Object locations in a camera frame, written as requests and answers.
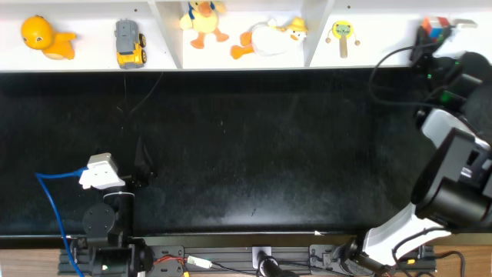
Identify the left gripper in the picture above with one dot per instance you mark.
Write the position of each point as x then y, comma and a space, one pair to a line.
138, 180

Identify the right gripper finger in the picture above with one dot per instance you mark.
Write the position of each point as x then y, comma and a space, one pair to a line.
418, 44

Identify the many-coloured puzzle cube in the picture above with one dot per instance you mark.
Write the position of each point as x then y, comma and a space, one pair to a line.
436, 29

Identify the yellow rattle drum toy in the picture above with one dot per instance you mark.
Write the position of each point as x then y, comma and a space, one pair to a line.
343, 32

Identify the grey and yellow toy truck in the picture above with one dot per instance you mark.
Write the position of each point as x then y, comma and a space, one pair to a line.
130, 46

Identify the yellow rubber duck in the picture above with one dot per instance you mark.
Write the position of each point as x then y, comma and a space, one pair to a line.
36, 34

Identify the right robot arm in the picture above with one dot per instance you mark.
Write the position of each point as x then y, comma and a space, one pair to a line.
449, 184

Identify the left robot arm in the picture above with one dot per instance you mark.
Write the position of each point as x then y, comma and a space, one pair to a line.
99, 221

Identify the white shelf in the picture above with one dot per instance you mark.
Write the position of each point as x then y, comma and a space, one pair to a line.
230, 57

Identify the white plush duck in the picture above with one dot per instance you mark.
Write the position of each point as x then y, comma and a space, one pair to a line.
271, 40

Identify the yellow plush duck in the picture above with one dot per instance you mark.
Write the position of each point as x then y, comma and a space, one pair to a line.
205, 21

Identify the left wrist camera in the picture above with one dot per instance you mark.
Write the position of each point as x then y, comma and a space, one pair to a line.
100, 171

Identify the mounting rail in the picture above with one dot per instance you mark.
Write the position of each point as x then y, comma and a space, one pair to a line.
230, 259

